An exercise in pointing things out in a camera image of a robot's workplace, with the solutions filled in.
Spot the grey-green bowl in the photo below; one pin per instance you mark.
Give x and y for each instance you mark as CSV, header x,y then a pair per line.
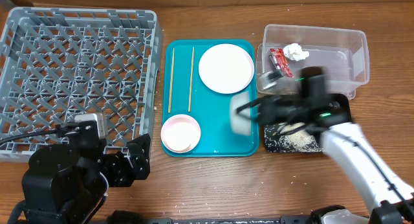
x,y
240,122

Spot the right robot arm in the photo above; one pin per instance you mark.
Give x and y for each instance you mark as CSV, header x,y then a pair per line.
x,y
387,197

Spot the crumpled white tissue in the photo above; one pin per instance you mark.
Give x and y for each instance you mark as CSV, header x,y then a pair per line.
x,y
294,52

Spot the large white plate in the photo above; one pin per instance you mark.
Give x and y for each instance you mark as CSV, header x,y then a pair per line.
x,y
226,68

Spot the grey plastic dish rack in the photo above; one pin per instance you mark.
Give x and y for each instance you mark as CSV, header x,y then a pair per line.
x,y
57,63

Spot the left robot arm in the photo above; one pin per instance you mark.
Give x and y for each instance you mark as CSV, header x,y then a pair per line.
x,y
68,183

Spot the red snack wrapper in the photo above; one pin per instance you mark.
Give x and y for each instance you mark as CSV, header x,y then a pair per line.
x,y
280,62

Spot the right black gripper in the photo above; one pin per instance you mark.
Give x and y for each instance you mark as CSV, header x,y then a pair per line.
x,y
274,112

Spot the teal plastic tray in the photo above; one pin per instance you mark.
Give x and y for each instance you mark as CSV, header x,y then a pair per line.
x,y
210,109

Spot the clear plastic bin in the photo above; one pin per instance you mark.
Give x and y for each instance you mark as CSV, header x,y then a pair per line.
x,y
343,55

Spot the black plastic tray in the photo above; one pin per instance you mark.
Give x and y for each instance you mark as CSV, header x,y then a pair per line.
x,y
334,111

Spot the small pink plate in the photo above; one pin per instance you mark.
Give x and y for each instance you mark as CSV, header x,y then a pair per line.
x,y
180,133

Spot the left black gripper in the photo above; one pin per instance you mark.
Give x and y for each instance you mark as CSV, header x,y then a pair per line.
x,y
121,166

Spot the pile of rice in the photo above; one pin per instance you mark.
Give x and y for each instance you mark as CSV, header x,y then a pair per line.
x,y
299,142

